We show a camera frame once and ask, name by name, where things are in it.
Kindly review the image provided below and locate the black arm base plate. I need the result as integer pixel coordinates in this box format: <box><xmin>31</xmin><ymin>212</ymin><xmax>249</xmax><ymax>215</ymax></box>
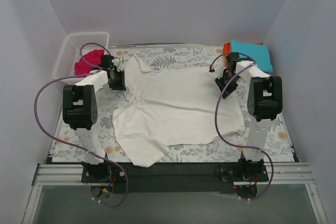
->
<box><xmin>81</xmin><ymin>162</ymin><xmax>269</xmax><ymax>194</ymax></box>

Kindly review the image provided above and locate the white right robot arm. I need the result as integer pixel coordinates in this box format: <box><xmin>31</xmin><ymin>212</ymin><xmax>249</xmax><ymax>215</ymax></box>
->
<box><xmin>215</xmin><ymin>52</ymin><xmax>283</xmax><ymax>162</ymax></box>

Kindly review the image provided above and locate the folded blue t shirt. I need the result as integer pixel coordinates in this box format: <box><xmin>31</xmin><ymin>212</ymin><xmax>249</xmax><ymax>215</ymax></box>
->
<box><xmin>230</xmin><ymin>39</ymin><xmax>273</xmax><ymax>73</ymax></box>

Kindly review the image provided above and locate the white t shirt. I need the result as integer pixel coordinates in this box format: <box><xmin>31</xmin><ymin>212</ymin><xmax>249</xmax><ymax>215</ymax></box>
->
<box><xmin>112</xmin><ymin>56</ymin><xmax>245</xmax><ymax>167</ymax></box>

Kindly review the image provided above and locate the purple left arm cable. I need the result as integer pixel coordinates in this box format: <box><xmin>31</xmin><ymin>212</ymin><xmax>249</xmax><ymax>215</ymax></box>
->
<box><xmin>35</xmin><ymin>42</ymin><xmax>130</xmax><ymax>207</ymax></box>

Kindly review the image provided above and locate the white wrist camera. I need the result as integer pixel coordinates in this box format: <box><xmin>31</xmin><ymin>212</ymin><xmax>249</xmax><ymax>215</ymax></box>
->
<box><xmin>209</xmin><ymin>65</ymin><xmax>231</xmax><ymax>81</ymax></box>
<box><xmin>113</xmin><ymin>57</ymin><xmax>124</xmax><ymax>72</ymax></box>

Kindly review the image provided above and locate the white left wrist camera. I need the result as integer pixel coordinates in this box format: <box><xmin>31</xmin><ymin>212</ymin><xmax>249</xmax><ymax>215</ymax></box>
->
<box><xmin>113</xmin><ymin>57</ymin><xmax>124</xmax><ymax>72</ymax></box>

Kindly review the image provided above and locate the aluminium frame rail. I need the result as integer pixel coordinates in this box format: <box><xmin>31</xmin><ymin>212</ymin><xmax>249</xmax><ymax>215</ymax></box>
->
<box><xmin>23</xmin><ymin>162</ymin><xmax>328</xmax><ymax>223</ymax></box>

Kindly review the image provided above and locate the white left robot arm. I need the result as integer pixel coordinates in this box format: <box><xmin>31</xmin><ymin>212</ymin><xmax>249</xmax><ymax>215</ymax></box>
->
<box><xmin>62</xmin><ymin>55</ymin><xmax>126</xmax><ymax>182</ymax></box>

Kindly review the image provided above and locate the crumpled red t shirt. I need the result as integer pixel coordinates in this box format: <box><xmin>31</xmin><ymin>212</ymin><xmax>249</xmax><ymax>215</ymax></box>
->
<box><xmin>74</xmin><ymin>49</ymin><xmax>105</xmax><ymax>75</ymax></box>

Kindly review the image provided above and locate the floral patterned table mat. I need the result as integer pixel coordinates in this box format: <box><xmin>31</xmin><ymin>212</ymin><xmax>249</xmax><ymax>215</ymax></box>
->
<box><xmin>51</xmin><ymin>46</ymin><xmax>295</xmax><ymax>164</ymax></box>

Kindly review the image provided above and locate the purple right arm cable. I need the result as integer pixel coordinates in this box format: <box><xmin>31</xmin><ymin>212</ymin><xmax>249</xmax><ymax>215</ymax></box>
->
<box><xmin>209</xmin><ymin>52</ymin><xmax>275</xmax><ymax>201</ymax></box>

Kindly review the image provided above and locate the folded orange t shirt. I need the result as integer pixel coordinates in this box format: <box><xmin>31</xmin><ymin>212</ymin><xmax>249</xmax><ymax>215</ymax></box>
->
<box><xmin>222</xmin><ymin>41</ymin><xmax>263</xmax><ymax>69</ymax></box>

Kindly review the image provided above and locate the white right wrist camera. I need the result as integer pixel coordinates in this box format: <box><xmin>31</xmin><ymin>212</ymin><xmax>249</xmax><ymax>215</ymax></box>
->
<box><xmin>209</xmin><ymin>65</ymin><xmax>231</xmax><ymax>81</ymax></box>

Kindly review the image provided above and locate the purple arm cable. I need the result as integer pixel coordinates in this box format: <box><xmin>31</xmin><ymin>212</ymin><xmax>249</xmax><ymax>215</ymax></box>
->
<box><xmin>209</xmin><ymin>52</ymin><xmax>275</xmax><ymax>201</ymax></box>
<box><xmin>35</xmin><ymin>42</ymin><xmax>130</xmax><ymax>207</ymax></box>

